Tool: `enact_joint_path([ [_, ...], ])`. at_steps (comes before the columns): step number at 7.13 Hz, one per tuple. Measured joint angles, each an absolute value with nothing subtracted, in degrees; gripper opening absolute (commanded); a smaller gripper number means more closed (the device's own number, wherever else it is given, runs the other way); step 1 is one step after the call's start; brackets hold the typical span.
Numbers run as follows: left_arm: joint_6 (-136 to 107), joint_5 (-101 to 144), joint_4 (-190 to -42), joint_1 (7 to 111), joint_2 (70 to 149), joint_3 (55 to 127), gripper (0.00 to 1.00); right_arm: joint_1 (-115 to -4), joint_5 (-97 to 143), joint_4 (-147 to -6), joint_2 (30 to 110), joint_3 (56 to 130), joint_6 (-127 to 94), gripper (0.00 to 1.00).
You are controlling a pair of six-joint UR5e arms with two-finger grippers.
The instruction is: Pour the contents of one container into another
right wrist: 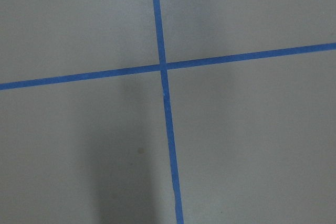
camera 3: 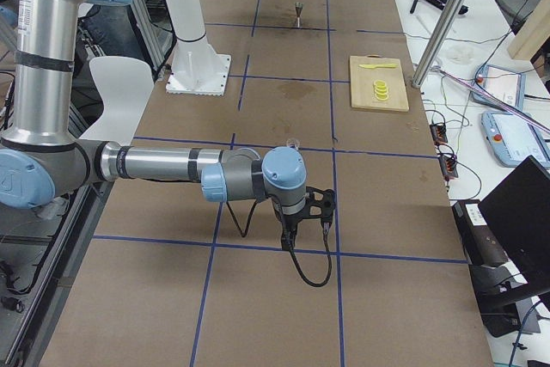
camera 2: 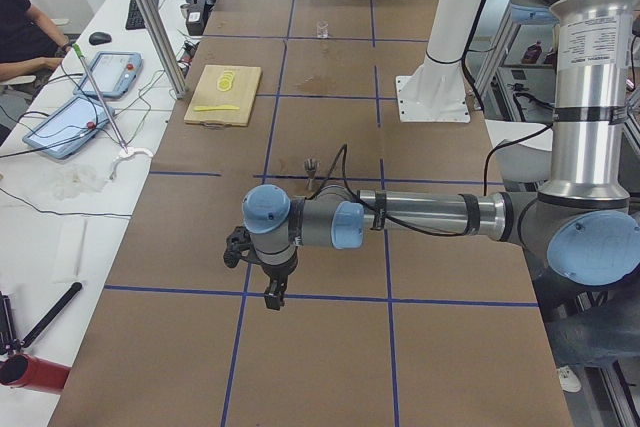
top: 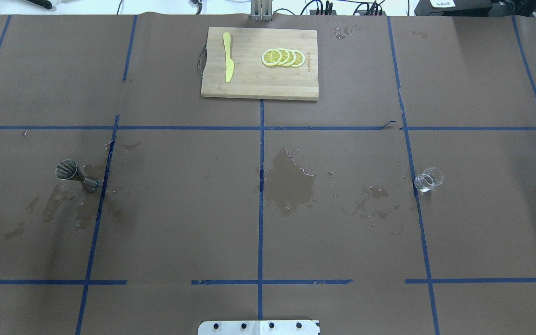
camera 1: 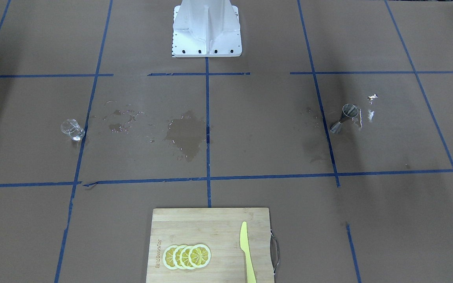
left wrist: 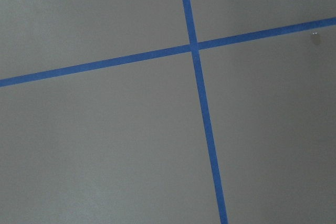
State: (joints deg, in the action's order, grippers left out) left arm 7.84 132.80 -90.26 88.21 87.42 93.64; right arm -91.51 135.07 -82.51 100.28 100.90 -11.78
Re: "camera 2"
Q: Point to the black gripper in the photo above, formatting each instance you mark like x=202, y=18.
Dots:
x=275, y=271

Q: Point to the steel measuring jigger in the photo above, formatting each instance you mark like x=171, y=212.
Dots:
x=311, y=166

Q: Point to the clear glass cup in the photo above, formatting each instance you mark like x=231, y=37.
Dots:
x=322, y=30

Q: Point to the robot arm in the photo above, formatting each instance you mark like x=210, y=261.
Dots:
x=577, y=223

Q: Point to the yellow plastic knife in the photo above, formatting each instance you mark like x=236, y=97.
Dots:
x=221, y=107

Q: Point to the bamboo cutting board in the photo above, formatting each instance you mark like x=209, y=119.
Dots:
x=242, y=94

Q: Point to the near blue teach pendant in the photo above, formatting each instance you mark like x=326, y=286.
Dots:
x=68, y=128

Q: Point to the blue teach pendant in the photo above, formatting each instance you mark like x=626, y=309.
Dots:
x=115, y=72
x=68, y=128

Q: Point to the red cylinder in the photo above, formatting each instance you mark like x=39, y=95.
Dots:
x=33, y=373

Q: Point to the far blue teach pendant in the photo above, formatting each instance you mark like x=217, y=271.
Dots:
x=115, y=72

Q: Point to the black computer mouse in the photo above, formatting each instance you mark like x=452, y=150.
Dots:
x=99, y=38

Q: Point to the metal reacher grabber stick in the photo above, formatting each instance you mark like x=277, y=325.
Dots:
x=126, y=152

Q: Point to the seated person in black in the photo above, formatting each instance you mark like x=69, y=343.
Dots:
x=31, y=43

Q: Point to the black handle tool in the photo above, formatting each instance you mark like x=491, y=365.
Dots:
x=49, y=317

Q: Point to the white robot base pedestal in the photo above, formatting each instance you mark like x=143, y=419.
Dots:
x=435, y=92

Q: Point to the aluminium frame post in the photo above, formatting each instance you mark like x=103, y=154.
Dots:
x=160, y=40

